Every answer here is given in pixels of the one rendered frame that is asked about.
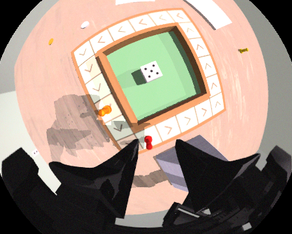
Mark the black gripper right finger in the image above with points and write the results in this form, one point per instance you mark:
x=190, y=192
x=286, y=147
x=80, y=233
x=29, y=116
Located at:
x=207, y=177

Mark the red pawn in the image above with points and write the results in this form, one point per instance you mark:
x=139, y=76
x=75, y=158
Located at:
x=148, y=141

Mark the orange pawn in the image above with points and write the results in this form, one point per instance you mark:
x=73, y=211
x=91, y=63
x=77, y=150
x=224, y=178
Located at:
x=105, y=110

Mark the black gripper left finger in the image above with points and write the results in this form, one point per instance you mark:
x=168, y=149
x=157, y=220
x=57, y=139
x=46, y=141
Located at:
x=110, y=181

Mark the white square game track with arrows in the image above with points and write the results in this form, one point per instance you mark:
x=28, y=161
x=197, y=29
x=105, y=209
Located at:
x=116, y=97

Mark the white die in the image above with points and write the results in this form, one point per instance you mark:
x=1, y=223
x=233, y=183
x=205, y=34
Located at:
x=150, y=71

